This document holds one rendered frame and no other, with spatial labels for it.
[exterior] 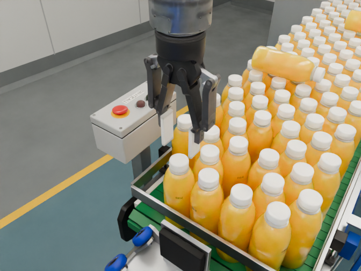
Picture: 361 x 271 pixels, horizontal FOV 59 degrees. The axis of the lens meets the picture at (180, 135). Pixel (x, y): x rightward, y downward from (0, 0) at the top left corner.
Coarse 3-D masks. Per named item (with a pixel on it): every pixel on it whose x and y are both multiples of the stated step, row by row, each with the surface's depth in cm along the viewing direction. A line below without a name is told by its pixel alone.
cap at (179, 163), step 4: (172, 156) 64; (176, 156) 64; (180, 156) 64; (184, 156) 64; (172, 160) 63; (176, 160) 63; (180, 160) 63; (184, 160) 63; (188, 160) 63; (172, 164) 62; (176, 164) 62; (180, 164) 62; (184, 164) 62; (188, 164) 63; (172, 168) 62; (176, 168) 62; (180, 168) 62; (184, 168) 62; (176, 172) 63; (180, 172) 63
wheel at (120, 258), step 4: (116, 256) 60; (120, 256) 58; (124, 256) 59; (112, 260) 59; (116, 260) 58; (120, 260) 58; (124, 260) 58; (108, 264) 60; (112, 264) 57; (116, 264) 57; (120, 264) 57; (124, 264) 58; (108, 268) 57; (112, 268) 57; (116, 268) 57; (120, 268) 57
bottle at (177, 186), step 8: (168, 168) 65; (168, 176) 64; (176, 176) 63; (184, 176) 63; (192, 176) 65; (168, 184) 64; (176, 184) 63; (184, 184) 64; (192, 184) 65; (168, 192) 65; (176, 192) 64; (184, 192) 64; (168, 200) 67; (176, 200) 66; (184, 200) 66; (176, 208) 67; (184, 208) 67; (176, 224) 71
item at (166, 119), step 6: (168, 114) 58; (162, 120) 58; (168, 120) 59; (162, 126) 59; (168, 126) 60; (162, 132) 59; (168, 132) 61; (162, 138) 60; (168, 138) 61; (162, 144) 61
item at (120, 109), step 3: (117, 105) 74; (120, 105) 73; (123, 105) 74; (114, 108) 73; (117, 108) 73; (120, 108) 73; (123, 108) 73; (126, 108) 73; (114, 111) 72; (117, 111) 72; (120, 111) 72; (123, 111) 72; (126, 111) 72; (117, 114) 71; (120, 114) 71; (123, 114) 73
